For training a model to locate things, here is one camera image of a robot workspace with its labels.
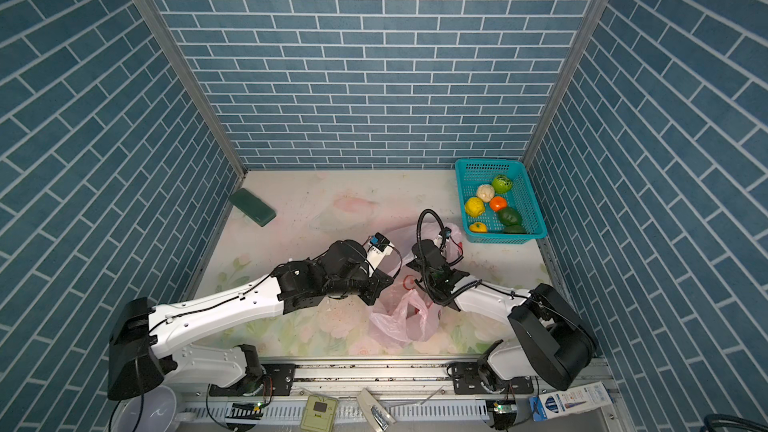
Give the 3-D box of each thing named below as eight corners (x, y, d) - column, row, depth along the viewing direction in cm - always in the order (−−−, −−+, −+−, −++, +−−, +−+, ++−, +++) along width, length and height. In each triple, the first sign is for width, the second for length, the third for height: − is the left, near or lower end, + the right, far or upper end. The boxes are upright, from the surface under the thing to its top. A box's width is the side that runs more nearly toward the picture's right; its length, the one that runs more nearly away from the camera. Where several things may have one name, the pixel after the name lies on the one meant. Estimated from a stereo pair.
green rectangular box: (228, 201, 114) (226, 198, 112) (244, 190, 118) (242, 186, 116) (262, 228, 106) (260, 224, 104) (279, 214, 110) (277, 211, 108)
